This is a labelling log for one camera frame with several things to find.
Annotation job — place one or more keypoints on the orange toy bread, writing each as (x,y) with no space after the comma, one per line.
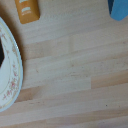
(27,10)

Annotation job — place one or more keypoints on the white floral rim plate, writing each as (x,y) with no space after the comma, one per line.
(13,66)

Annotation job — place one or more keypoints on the blue cup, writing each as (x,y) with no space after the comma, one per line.
(119,9)

